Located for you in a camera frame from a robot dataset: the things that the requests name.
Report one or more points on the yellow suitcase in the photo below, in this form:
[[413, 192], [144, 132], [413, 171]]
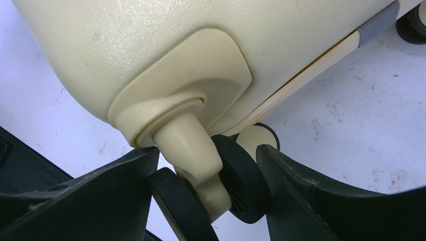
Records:
[[194, 78]]

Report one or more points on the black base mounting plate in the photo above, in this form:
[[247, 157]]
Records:
[[24, 170]]

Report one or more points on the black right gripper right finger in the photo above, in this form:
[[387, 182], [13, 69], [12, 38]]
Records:
[[308, 205]]

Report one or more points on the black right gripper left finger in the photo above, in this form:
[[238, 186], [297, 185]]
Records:
[[109, 203]]

